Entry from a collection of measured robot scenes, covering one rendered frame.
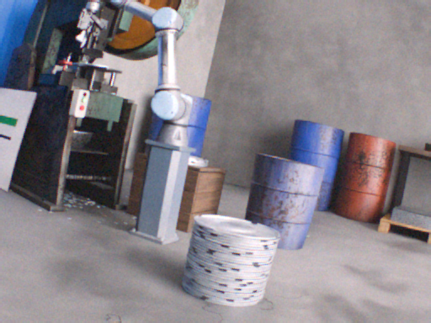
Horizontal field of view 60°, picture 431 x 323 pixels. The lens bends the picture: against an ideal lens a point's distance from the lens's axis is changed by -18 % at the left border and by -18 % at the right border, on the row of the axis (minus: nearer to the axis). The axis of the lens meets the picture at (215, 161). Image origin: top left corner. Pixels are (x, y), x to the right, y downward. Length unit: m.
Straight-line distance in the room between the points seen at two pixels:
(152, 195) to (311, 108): 3.51
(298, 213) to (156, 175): 0.82
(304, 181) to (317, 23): 3.43
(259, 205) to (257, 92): 3.27
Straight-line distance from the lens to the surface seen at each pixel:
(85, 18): 2.27
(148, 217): 2.05
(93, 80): 2.43
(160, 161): 2.01
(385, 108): 5.10
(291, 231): 2.43
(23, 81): 2.64
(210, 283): 1.40
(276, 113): 5.42
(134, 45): 2.79
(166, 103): 1.89
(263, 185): 2.41
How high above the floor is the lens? 0.52
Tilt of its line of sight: 3 degrees down
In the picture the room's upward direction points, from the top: 12 degrees clockwise
